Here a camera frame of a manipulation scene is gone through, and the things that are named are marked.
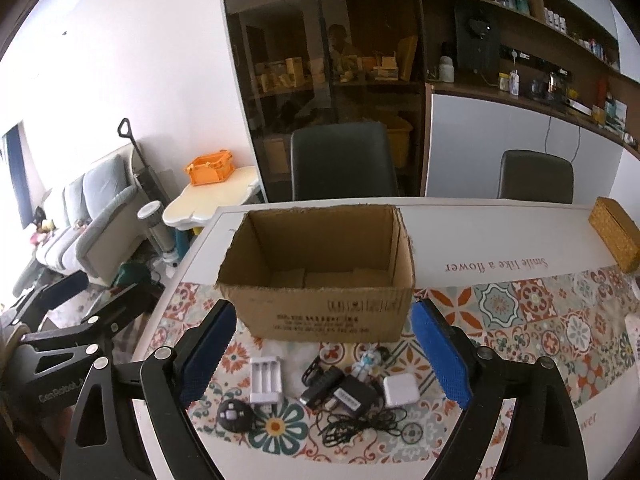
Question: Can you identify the black power adapter with cable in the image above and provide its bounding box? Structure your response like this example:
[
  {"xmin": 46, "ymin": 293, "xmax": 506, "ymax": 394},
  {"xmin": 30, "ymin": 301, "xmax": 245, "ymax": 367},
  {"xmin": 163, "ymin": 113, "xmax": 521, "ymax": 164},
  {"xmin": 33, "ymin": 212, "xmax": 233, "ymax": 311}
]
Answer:
[{"xmin": 312, "ymin": 376, "xmax": 408, "ymax": 448}]

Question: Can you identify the blue curtain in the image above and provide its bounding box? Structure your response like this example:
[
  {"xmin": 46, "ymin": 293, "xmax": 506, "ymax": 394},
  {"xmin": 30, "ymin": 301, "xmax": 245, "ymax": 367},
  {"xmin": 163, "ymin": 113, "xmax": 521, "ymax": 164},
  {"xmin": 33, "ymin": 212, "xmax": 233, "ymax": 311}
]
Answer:
[{"xmin": 2, "ymin": 122, "xmax": 31, "ymax": 231}]

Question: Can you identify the green bag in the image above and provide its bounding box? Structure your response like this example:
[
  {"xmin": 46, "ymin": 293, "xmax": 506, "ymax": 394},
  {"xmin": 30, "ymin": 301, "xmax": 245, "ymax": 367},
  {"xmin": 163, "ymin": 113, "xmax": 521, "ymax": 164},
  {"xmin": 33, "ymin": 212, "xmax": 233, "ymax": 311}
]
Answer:
[{"xmin": 112, "ymin": 262, "xmax": 151, "ymax": 288}]

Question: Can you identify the glass kettle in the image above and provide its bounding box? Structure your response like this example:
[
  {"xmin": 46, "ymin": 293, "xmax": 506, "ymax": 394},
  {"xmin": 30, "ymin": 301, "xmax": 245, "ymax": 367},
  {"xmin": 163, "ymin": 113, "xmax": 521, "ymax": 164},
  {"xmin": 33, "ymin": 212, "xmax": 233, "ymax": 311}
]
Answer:
[{"xmin": 542, "ymin": 70, "xmax": 563, "ymax": 101}]

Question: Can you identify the wooden wall shelf unit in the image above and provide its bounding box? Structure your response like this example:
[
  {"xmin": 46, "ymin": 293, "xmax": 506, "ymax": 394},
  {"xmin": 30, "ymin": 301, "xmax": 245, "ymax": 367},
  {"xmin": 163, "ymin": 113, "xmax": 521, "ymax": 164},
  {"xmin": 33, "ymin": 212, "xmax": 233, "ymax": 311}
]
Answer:
[{"xmin": 420, "ymin": 0, "xmax": 640, "ymax": 161}]

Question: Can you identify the cream side table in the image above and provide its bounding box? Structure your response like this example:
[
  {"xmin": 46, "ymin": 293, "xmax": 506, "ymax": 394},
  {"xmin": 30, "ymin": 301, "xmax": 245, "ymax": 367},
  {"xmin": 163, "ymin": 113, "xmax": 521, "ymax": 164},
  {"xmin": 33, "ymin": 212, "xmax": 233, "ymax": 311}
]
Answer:
[{"xmin": 162, "ymin": 165, "xmax": 261, "ymax": 226}]

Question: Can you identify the woven tissue box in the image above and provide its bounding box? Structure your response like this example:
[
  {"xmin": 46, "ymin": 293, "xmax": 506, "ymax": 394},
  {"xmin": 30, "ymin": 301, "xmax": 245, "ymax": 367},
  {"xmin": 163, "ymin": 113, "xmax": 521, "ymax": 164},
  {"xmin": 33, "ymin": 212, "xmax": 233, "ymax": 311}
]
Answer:
[{"xmin": 588, "ymin": 197, "xmax": 640, "ymax": 273}]

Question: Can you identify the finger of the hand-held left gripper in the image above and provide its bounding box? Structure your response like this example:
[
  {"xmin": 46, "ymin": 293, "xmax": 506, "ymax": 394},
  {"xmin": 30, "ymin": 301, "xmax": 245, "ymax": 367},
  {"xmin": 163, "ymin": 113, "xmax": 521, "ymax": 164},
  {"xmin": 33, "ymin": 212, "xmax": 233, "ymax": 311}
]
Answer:
[
  {"xmin": 10, "ymin": 271, "xmax": 91, "ymax": 327},
  {"xmin": 20, "ymin": 280, "xmax": 166, "ymax": 361}
]

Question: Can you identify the orange plastic crate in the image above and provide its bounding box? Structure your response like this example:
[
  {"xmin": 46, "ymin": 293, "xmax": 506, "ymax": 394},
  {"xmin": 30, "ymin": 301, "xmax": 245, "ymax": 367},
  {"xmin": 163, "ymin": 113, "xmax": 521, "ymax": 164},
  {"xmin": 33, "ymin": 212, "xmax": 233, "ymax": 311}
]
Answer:
[{"xmin": 183, "ymin": 150, "xmax": 236, "ymax": 187}]

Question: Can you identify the stick vacuum cleaner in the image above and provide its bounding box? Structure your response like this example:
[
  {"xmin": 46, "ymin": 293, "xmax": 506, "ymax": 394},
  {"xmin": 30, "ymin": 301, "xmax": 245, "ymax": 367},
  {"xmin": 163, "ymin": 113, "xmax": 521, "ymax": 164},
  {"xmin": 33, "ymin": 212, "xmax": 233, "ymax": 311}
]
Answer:
[{"xmin": 117, "ymin": 118, "xmax": 166, "ymax": 206}]

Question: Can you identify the white cylindrical fan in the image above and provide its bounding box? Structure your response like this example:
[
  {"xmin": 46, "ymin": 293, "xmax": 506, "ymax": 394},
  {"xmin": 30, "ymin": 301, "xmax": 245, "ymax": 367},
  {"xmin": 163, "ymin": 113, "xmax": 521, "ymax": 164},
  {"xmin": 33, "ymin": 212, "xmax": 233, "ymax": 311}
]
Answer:
[{"xmin": 137, "ymin": 200, "xmax": 180, "ymax": 266}]

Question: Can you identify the small figurine keychain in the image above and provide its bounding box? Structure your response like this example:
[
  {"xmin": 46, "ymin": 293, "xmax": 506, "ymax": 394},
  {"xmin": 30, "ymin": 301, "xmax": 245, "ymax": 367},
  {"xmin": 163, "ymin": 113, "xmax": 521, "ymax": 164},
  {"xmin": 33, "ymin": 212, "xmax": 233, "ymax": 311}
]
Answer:
[{"xmin": 350, "ymin": 347, "xmax": 393, "ymax": 378}]

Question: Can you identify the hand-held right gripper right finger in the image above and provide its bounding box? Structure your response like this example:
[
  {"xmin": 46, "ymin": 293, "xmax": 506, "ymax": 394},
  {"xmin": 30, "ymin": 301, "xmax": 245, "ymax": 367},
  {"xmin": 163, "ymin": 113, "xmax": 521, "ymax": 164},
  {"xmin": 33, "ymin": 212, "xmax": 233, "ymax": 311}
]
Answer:
[{"xmin": 410, "ymin": 299, "xmax": 590, "ymax": 480}]

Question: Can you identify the brown cardboard box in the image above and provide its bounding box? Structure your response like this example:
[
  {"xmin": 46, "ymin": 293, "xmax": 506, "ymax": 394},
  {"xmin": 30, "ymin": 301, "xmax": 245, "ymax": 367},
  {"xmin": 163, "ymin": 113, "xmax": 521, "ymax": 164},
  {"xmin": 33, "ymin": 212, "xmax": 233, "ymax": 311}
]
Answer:
[{"xmin": 215, "ymin": 204, "xmax": 417, "ymax": 342}]

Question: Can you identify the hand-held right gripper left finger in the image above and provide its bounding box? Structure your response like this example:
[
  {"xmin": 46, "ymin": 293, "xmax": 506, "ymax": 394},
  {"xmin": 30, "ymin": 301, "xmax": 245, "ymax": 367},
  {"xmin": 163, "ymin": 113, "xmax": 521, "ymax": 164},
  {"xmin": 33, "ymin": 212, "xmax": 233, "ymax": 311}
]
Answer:
[{"xmin": 60, "ymin": 300, "xmax": 238, "ymax": 480}]

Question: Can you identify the dark grey chair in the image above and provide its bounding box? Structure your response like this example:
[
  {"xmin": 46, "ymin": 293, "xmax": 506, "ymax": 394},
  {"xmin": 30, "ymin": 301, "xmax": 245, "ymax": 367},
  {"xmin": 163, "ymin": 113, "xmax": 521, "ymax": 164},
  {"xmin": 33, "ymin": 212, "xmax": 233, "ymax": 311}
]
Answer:
[
  {"xmin": 290, "ymin": 122, "xmax": 399, "ymax": 202},
  {"xmin": 497, "ymin": 150, "xmax": 575, "ymax": 204}
]

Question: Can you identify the dark glass cabinet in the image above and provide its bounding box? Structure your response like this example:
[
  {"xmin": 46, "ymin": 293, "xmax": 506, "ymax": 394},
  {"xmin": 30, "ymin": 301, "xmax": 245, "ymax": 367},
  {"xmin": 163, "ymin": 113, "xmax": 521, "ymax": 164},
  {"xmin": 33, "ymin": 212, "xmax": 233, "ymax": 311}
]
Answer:
[{"xmin": 218, "ymin": 0, "xmax": 431, "ymax": 203}]

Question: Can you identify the white cube charger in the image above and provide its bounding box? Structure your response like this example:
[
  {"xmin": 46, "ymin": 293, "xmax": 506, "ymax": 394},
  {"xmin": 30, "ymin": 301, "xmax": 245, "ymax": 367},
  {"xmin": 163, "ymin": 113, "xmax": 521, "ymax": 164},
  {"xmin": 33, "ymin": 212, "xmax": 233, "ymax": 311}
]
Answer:
[{"xmin": 382, "ymin": 374, "xmax": 421, "ymax": 407}]

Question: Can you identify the white battery charger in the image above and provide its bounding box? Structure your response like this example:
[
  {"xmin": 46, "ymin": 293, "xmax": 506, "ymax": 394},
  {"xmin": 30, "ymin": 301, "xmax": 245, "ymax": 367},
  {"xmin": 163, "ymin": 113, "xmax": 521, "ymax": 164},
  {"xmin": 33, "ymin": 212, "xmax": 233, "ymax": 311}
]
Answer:
[{"xmin": 248, "ymin": 356, "xmax": 283, "ymax": 406}]

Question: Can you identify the patterned tablecloth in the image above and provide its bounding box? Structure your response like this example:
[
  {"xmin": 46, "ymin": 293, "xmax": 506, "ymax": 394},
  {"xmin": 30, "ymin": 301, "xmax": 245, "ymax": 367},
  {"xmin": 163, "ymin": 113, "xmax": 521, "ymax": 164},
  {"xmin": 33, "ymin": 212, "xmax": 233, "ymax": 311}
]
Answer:
[{"xmin": 137, "ymin": 204, "xmax": 640, "ymax": 480}]

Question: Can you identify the black wall appliance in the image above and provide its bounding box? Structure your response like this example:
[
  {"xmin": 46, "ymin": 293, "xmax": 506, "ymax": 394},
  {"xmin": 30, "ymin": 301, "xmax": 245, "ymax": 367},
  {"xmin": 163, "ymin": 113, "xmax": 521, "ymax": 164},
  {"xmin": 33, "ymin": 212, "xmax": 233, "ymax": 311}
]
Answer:
[{"xmin": 454, "ymin": 0, "xmax": 501, "ymax": 73}]

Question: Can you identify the round black plug adapter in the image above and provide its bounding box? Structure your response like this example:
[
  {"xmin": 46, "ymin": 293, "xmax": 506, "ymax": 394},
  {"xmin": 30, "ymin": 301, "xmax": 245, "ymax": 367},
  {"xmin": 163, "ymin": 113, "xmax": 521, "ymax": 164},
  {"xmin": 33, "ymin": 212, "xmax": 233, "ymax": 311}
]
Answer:
[{"xmin": 218, "ymin": 399, "xmax": 257, "ymax": 432}]

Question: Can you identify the yellow storage bin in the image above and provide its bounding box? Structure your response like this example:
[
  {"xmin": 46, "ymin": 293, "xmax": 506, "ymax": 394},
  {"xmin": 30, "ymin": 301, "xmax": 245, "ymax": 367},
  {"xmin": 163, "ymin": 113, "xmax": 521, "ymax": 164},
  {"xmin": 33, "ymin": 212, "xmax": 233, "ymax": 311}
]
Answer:
[{"xmin": 385, "ymin": 120, "xmax": 416, "ymax": 166}]

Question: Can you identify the grey sofa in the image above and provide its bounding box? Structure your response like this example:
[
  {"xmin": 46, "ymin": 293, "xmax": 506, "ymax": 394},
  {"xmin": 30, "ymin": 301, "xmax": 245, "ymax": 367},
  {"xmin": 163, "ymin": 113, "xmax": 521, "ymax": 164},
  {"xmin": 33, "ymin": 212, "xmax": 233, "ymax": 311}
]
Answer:
[{"xmin": 10, "ymin": 152, "xmax": 141, "ymax": 286}]

